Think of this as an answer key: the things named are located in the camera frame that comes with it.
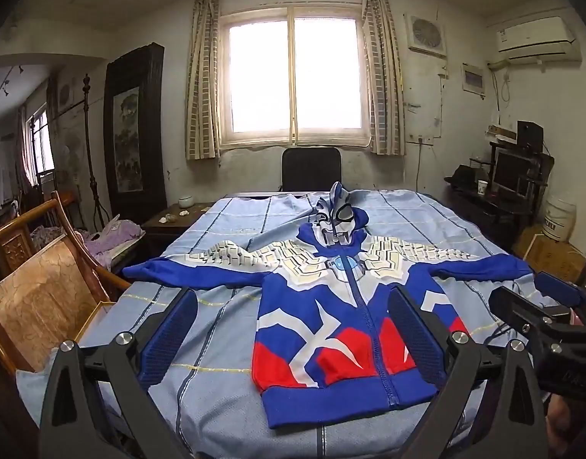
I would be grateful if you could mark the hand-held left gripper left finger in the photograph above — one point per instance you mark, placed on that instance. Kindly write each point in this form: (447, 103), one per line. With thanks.
(171, 332)

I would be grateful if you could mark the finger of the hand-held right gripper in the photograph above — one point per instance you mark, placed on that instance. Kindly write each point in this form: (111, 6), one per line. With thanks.
(513, 308)
(558, 288)

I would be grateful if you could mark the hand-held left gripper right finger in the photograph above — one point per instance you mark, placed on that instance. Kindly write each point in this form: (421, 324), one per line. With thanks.
(413, 337)

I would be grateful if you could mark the blue red printed hoodie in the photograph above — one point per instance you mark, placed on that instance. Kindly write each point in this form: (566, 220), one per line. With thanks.
(297, 306)

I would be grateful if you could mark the light blue checked bedsheet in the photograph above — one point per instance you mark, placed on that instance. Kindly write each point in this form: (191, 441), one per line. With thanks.
(216, 318)

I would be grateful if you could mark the white plastic bucket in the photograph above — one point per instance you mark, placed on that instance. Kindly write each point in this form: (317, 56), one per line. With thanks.
(558, 217)

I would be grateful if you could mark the black desk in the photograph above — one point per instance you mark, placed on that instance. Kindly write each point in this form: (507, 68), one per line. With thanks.
(489, 213)

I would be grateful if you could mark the dark wooden side table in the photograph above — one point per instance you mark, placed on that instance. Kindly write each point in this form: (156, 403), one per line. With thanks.
(163, 232)

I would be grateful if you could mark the purple cloth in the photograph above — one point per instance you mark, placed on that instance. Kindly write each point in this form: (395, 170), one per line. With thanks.
(116, 239)

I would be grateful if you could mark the white paper cup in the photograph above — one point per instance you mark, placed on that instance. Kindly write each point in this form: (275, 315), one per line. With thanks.
(483, 187)

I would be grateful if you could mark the computer monitor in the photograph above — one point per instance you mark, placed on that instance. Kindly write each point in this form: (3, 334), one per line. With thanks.
(510, 172)

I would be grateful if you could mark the white bowl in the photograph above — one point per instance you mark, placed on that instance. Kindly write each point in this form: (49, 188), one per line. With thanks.
(185, 201)

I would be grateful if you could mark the wooden armchair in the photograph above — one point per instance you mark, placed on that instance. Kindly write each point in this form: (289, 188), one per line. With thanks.
(39, 291)

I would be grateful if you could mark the dark hat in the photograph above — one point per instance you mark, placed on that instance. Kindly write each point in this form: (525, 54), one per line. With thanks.
(460, 176)

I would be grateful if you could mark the black speaker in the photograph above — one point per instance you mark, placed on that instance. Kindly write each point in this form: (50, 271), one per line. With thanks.
(529, 135)

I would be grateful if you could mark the black coat stand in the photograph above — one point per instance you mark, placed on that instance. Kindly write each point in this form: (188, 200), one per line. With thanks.
(88, 153)

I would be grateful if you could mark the black chair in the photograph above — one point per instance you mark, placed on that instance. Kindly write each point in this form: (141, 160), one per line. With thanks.
(312, 167)

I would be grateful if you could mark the dark framed painting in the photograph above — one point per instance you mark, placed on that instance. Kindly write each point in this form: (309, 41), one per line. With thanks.
(132, 134)

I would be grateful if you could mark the small side room window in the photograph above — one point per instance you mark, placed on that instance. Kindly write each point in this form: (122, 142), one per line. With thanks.
(40, 146)

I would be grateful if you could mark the white air conditioner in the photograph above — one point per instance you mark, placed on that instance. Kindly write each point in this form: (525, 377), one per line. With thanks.
(537, 36)

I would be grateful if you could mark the checked beige curtain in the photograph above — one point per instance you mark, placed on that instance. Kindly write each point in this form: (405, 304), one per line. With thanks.
(204, 76)
(381, 67)

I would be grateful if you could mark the large window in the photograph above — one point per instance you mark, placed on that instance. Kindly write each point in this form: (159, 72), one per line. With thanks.
(293, 71)

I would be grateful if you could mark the white wall electrical box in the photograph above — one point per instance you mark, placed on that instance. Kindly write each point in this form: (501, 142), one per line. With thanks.
(473, 79)

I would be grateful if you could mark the white wall exhaust fan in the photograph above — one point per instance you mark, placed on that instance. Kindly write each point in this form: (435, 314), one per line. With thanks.
(427, 33)

